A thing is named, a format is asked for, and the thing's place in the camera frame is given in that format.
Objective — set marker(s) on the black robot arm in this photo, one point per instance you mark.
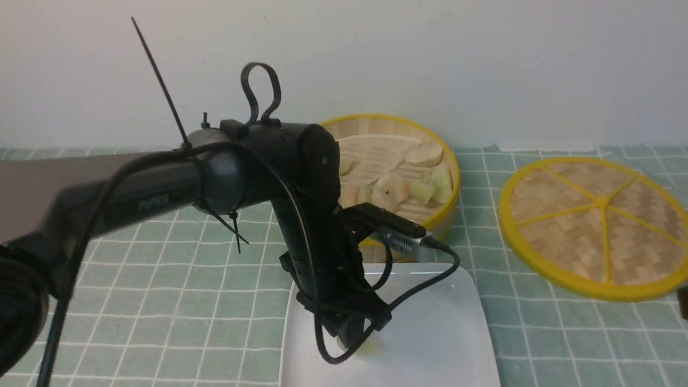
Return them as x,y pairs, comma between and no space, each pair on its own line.
53,208

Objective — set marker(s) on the yellow-rimmed bamboo steamer basket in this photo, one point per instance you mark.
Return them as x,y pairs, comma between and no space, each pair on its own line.
373,145

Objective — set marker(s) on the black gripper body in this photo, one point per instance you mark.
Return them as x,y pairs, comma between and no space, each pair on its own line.
328,266

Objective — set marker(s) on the green dumpling right edge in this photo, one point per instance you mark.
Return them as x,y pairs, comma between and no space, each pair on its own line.
442,181

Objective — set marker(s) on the green checkered tablecloth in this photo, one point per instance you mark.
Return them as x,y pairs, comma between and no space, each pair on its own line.
171,302

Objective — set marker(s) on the white dumpling at back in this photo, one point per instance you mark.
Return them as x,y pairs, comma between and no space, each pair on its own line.
427,155

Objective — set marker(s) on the small pink dumpling left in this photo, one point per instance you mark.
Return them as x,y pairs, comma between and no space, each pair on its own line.
349,195

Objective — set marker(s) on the white square plate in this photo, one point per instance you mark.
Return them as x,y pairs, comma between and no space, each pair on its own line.
439,337

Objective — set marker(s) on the green dumpling centre right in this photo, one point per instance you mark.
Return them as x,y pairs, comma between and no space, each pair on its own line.
421,192

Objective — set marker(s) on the yellow-rimmed woven steamer lid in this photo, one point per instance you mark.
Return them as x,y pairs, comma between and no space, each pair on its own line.
595,228

